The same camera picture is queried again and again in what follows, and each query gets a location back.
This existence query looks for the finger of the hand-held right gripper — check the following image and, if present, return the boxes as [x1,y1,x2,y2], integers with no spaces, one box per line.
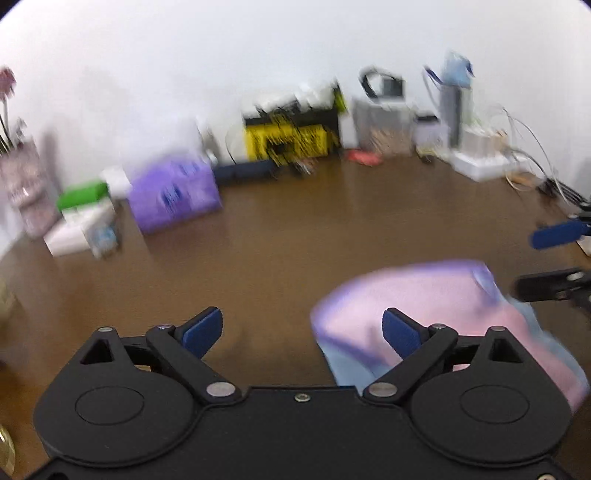
[514,267,591,318]
[530,218,591,251]

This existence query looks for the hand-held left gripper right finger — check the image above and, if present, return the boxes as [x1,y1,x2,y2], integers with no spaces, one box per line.
[362,307,532,407]

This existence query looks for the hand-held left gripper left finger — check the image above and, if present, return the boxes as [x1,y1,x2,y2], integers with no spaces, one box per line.
[69,306,243,407]

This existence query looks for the pink and blue clothes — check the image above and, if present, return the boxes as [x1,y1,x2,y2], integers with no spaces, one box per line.
[310,259,587,416]

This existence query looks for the white charger plug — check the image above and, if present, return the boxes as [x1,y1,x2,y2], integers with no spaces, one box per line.
[463,127,484,156]

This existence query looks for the small blue packet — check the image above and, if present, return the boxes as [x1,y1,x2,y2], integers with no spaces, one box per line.
[90,225,119,259]

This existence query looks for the purple tissue pack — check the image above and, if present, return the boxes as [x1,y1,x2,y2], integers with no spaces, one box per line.
[127,154,223,234]

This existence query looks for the small black-lidded jar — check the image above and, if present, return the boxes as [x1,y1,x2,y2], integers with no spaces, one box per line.
[413,115,452,158]

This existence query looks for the flat white box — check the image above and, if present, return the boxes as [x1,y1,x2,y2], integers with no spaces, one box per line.
[44,205,117,258]

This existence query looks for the blue water bottle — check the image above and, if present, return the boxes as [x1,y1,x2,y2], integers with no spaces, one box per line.
[424,50,475,149]

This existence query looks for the small white box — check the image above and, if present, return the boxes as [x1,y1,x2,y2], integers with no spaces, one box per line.
[99,166,136,200]

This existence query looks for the red packet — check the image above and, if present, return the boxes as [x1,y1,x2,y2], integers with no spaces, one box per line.
[346,150,385,167]

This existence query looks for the green box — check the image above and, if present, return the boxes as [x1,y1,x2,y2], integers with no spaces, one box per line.
[56,182,110,211]

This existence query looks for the yellow and black box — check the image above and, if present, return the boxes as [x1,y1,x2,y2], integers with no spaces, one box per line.
[242,83,348,163]

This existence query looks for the pink textured vase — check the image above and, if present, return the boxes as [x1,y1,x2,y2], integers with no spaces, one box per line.
[0,137,52,239]

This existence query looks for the bundle of cables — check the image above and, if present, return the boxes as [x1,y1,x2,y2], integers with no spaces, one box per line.
[501,105,591,210]

